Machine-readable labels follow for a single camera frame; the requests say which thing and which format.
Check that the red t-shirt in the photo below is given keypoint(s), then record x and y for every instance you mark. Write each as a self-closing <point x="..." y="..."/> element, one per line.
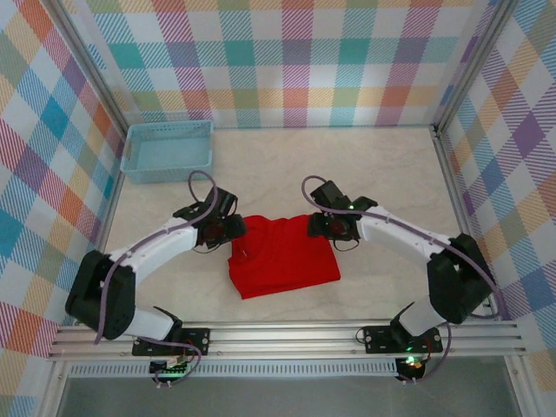
<point x="282" y="260"/>

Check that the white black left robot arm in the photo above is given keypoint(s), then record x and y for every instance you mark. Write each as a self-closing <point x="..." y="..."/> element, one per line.
<point x="160" y="247"/>

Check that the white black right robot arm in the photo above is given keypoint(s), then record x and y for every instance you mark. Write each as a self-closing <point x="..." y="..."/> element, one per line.
<point x="399" y="234"/>

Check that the light blue plastic basket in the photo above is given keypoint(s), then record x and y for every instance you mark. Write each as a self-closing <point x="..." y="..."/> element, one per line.
<point x="169" y="152"/>

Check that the control board with green light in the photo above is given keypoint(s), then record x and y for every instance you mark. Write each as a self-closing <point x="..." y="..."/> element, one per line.
<point x="171" y="367"/>
<point x="412" y="364"/>

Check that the grey metal panel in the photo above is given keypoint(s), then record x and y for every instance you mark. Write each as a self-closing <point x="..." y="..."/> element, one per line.
<point x="282" y="397"/>

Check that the aluminium frame floor rail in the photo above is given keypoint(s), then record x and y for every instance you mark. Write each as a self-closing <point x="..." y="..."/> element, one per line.
<point x="112" y="204"/>
<point x="442" y="150"/>

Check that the aluminium mounting rail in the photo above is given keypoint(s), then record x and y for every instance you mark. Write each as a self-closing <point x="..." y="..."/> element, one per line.
<point x="282" y="336"/>

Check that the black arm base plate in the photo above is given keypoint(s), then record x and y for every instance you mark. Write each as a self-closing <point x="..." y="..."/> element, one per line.
<point x="195" y="341"/>
<point x="378" y="341"/>

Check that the aluminium frame post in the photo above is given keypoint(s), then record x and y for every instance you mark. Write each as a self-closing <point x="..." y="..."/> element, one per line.
<point x="97" y="76"/>
<point x="471" y="65"/>

